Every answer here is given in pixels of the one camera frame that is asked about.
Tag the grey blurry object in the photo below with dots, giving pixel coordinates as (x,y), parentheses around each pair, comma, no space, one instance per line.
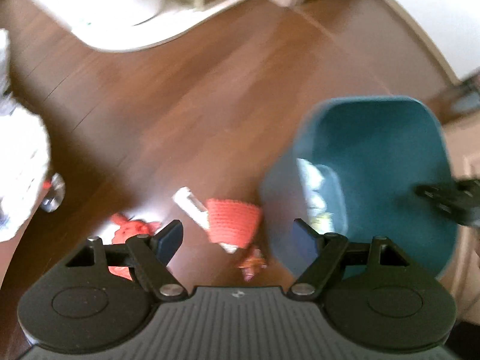
(465,97)

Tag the teal plastic bin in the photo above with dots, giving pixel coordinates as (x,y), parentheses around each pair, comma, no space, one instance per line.
(382,165)

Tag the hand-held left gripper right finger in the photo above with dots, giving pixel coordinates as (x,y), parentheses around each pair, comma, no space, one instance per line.
(305,242)

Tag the orange foam fruit net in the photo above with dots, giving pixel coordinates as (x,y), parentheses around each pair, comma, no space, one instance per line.
(232,222)

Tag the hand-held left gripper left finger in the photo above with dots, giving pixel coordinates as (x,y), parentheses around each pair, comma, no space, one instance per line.
(170,240)

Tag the metal furniture foot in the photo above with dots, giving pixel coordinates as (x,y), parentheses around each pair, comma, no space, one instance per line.
(54,193)

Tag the small orange snack wrapper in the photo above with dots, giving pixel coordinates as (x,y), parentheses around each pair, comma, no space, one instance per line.
(252,263)

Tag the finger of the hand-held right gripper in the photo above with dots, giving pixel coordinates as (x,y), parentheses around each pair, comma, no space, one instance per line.
(450,199)

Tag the white printed cloth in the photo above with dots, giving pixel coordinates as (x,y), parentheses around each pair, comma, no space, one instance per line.
(18,157)

